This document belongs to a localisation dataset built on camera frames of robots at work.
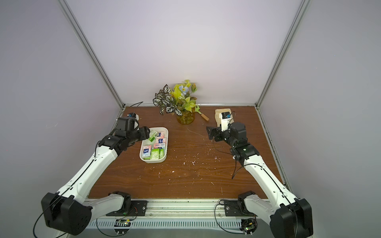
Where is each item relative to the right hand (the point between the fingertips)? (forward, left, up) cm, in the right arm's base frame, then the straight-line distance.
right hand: (215, 123), depth 76 cm
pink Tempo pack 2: (-3, +32, -20) cm, 38 cm away
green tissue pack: (-9, +35, -19) cm, 41 cm away
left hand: (-1, +37, -5) cm, 38 cm away
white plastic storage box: (+1, +44, -24) cm, 50 cm away
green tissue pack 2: (-7, +32, -22) cm, 40 cm away
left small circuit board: (-44, +47, -28) cm, 70 cm away
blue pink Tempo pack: (-7, +41, -19) cm, 45 cm away
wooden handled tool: (+34, +11, -25) cm, 43 cm away
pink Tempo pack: (+2, +34, -21) cm, 40 cm away
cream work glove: (+23, -6, -26) cm, 35 cm away
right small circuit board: (-42, -16, -27) cm, 52 cm away
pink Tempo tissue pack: (+6, +35, -22) cm, 42 cm away
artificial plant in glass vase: (+22, +22, -3) cm, 32 cm away
